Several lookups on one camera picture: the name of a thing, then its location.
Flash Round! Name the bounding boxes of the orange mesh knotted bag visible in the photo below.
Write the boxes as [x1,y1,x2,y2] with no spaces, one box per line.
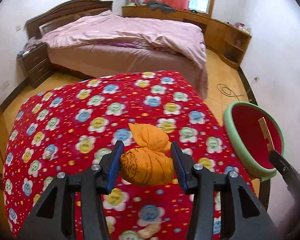
[120,123,175,186]

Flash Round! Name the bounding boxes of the small wooden piece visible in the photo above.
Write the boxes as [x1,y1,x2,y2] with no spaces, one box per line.
[258,117,275,152]

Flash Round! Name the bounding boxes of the red floral smiley quilt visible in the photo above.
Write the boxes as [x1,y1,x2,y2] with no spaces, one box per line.
[2,70,250,239]

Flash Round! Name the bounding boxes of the red bin with green rim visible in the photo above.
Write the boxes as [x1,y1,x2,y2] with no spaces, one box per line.
[223,101,285,181]

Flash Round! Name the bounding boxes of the peanut shell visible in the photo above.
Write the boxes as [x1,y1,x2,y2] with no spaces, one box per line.
[138,224,161,239]

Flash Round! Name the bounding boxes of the dark wooden nightstand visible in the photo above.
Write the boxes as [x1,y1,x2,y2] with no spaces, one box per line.
[17,44,53,88]

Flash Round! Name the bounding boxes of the corner wooden shelf unit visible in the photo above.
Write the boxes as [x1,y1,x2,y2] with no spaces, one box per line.
[219,25,251,70]

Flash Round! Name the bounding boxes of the long wooden desk cabinet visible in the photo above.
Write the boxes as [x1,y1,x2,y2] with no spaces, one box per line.
[122,6,227,54]

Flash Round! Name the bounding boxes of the pink bed duvet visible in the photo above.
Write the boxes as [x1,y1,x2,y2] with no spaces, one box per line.
[41,10,206,69]

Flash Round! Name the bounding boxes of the dark wooden bed headboard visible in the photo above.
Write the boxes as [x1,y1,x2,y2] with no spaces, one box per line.
[25,0,113,38]

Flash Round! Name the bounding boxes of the dark clothes on desk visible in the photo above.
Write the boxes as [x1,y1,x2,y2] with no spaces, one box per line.
[146,1,175,14]

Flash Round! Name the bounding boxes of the black cable coil on floor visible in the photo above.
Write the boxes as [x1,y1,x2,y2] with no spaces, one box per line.
[216,80,258,102]

